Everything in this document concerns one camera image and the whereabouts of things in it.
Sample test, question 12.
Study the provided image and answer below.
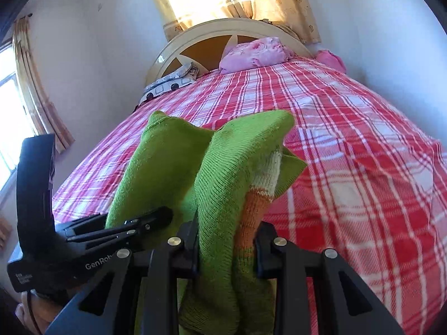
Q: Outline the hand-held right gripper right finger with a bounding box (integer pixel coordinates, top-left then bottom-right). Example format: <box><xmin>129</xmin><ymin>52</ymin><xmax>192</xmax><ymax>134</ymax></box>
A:
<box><xmin>254</xmin><ymin>221</ymin><xmax>406</xmax><ymax>335</ymax></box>

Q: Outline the white patterned pillow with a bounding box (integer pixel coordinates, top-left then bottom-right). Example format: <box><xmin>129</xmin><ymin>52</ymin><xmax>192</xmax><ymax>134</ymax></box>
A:
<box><xmin>139</xmin><ymin>62</ymin><xmax>199</xmax><ymax>105</ymax></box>

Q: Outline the pink bed sheet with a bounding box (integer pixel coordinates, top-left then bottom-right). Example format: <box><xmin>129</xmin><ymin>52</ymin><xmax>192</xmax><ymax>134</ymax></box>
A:
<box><xmin>316</xmin><ymin>49</ymin><xmax>346</xmax><ymax>74</ymax></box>

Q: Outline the window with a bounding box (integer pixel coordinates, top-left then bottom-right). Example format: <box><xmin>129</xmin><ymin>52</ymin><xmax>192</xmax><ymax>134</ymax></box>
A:
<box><xmin>0</xmin><ymin>40</ymin><xmax>35</xmax><ymax>196</ymax></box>

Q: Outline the beige striped curtain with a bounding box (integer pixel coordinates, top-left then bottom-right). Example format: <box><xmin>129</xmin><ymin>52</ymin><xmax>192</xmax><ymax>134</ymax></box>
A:
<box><xmin>12</xmin><ymin>16</ymin><xmax>75</xmax><ymax>154</ymax></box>

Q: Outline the green knit sweater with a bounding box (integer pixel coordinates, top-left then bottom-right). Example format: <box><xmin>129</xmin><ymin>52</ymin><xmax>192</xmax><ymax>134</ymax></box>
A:
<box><xmin>105</xmin><ymin>110</ymin><xmax>308</xmax><ymax>335</ymax></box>

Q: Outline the red plaid blanket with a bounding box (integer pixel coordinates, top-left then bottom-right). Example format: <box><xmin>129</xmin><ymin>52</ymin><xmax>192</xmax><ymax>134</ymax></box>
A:
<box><xmin>52</xmin><ymin>58</ymin><xmax>446</xmax><ymax>335</ymax></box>

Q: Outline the beige patterned curtain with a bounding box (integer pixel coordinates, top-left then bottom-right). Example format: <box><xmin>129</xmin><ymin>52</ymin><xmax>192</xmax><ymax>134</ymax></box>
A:
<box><xmin>145</xmin><ymin>0</ymin><xmax>322</xmax><ymax>44</ymax></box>

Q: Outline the cream wooden headboard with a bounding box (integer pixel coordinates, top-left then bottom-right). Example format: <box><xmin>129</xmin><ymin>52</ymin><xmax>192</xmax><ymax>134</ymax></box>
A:
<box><xmin>145</xmin><ymin>17</ymin><xmax>315</xmax><ymax>93</ymax></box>

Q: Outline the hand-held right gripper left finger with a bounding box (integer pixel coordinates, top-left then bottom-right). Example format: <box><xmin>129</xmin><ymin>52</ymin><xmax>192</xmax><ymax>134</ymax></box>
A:
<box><xmin>45</xmin><ymin>213</ymin><xmax>200</xmax><ymax>335</ymax></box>

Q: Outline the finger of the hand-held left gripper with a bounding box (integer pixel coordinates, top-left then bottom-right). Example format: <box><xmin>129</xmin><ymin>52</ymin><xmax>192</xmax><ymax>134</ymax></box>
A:
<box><xmin>65</xmin><ymin>207</ymin><xmax>174</xmax><ymax>238</ymax></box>
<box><xmin>66</xmin><ymin>228</ymin><xmax>165</xmax><ymax>252</ymax></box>

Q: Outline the pink pillow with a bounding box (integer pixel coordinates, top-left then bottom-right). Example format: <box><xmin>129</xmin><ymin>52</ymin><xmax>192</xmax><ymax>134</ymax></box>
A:
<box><xmin>219</xmin><ymin>37</ymin><xmax>296</xmax><ymax>75</ymax></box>

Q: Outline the person's left hand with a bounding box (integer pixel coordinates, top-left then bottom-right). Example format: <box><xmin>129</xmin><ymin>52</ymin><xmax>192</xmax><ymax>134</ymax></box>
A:
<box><xmin>16</xmin><ymin>289</ymin><xmax>70</xmax><ymax>335</ymax></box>

